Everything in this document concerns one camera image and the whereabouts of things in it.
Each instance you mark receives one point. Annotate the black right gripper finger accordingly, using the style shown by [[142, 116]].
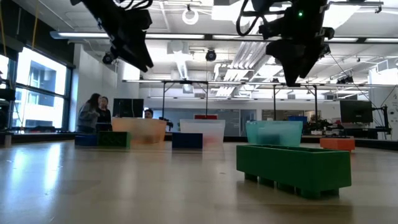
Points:
[[308, 62], [289, 67]]

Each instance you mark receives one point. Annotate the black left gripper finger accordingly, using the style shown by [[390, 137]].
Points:
[[127, 60], [140, 54]]

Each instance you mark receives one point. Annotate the green toy brick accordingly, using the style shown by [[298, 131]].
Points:
[[114, 139], [292, 169]]

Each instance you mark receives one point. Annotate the blue toy brick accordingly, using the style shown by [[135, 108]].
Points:
[[86, 140], [186, 141]]

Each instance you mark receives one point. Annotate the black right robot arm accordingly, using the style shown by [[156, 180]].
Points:
[[289, 6]]

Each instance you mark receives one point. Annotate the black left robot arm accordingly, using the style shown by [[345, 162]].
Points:
[[99, 7]]

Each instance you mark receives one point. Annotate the blue box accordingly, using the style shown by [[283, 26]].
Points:
[[298, 118]]

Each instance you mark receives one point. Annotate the person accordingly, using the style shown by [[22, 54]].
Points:
[[87, 116], [149, 114], [105, 116]]

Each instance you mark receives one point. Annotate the green potted plant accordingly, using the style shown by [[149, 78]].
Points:
[[318, 125]]

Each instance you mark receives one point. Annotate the teal translucent plastic bin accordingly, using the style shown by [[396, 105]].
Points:
[[292, 132]]

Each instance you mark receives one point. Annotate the black computer monitor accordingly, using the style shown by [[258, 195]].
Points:
[[356, 111]]

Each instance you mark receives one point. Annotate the black overhead light bar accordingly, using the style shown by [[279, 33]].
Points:
[[208, 36]]

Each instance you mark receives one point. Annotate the orange translucent plastic bin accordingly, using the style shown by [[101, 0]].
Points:
[[140, 130]]

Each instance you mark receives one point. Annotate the cluttered black desk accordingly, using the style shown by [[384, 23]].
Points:
[[357, 130]]

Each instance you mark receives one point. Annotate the red box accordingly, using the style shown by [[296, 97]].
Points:
[[206, 117]]

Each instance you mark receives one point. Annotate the clear translucent plastic bin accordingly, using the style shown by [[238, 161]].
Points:
[[199, 126]]

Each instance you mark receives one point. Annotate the black equipment on stand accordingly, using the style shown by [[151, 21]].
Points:
[[6, 109]]

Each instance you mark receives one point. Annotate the black ceiling spot camera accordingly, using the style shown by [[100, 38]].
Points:
[[326, 49], [345, 80], [211, 55], [107, 59]]

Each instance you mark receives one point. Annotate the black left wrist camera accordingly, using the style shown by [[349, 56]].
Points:
[[140, 20]]

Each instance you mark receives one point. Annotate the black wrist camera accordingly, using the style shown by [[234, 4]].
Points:
[[270, 31], [140, 20]]

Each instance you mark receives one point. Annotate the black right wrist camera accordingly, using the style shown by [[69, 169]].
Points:
[[270, 31]]

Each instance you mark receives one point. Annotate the black metal rig frame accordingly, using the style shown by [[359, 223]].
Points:
[[316, 102], [163, 99]]

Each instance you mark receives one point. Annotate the silver ceiling air duct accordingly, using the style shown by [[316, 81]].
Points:
[[342, 18]]

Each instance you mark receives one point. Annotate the large window with frame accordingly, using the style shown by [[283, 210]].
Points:
[[40, 93]]

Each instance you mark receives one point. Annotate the grey short post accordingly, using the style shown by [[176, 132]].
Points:
[[7, 140]]

